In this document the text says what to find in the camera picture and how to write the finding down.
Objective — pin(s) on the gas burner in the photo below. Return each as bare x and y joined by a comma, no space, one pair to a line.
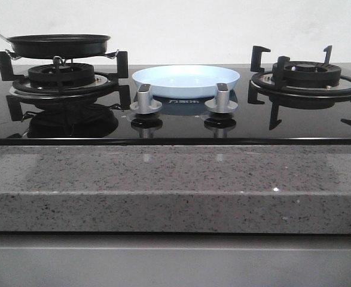
72,75
307,74

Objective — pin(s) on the black glass cooktop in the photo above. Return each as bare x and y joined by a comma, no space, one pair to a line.
260,119

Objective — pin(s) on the right gas burner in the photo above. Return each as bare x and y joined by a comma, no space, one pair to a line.
307,74

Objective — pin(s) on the silver stove knob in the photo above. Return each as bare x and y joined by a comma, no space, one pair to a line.
221,103
145,103

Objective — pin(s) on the left gas burner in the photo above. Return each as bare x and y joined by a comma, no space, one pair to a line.
72,75

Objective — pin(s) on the right black pan support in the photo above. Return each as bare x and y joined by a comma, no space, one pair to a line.
271,84

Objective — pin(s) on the black frying pan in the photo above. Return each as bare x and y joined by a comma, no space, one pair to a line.
66,46

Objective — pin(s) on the right silver stove knob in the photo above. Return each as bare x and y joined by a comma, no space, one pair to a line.
221,103

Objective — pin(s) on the light blue plate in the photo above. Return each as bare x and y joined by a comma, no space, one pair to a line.
185,81

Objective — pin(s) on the black pan support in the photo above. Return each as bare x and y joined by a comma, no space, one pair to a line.
271,84
105,83

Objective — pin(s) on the left silver stove knob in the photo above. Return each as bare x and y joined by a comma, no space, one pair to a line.
145,103

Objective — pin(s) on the left black pan support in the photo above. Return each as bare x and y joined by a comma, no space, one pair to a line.
105,83

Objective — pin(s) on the grey drawer front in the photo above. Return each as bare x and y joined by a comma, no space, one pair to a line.
174,260

